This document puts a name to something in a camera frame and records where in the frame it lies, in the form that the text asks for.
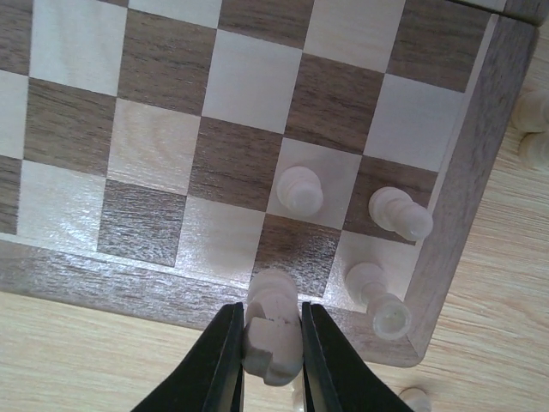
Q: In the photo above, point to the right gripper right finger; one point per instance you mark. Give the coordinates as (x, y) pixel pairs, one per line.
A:
(335, 376)

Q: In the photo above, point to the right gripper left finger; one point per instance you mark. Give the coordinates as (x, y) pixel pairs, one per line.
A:
(211, 375)

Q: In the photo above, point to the white knight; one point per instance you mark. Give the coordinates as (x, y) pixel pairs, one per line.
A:
(272, 340)

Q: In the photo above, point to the white rook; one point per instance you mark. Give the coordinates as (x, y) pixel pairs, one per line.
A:
(367, 286)

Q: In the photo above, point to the white pawn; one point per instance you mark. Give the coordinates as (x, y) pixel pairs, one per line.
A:
(298, 397)
(416, 399)
(395, 211)
(299, 190)

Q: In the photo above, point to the wooden chess board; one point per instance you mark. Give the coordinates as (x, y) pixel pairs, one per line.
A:
(142, 142)

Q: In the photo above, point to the white chess piece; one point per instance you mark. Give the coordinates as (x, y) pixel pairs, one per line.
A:
(530, 114)

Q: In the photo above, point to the white bishop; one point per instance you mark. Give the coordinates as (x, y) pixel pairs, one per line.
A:
(533, 150)

